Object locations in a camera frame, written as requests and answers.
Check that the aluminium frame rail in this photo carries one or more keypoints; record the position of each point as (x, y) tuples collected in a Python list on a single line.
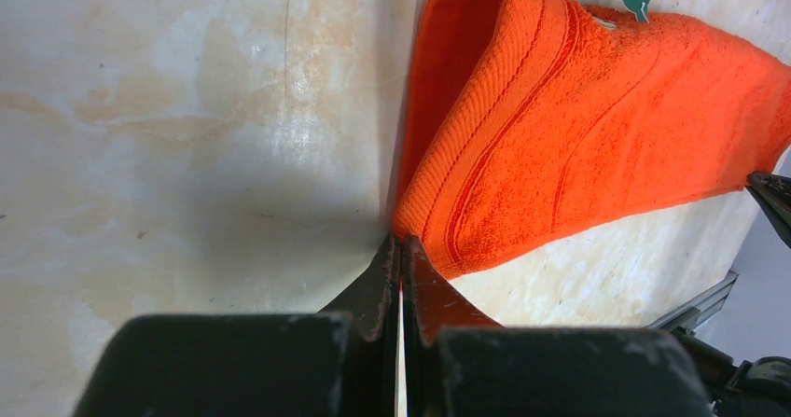
[(700, 309)]

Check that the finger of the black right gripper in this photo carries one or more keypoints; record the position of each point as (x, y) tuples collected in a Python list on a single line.
[(772, 194)]

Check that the orange towel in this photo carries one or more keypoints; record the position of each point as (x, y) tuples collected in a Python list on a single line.
[(531, 120)]

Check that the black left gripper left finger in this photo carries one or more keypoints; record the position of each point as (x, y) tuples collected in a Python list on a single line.
[(340, 361)]

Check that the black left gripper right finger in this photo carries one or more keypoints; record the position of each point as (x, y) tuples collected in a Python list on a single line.
[(460, 362)]

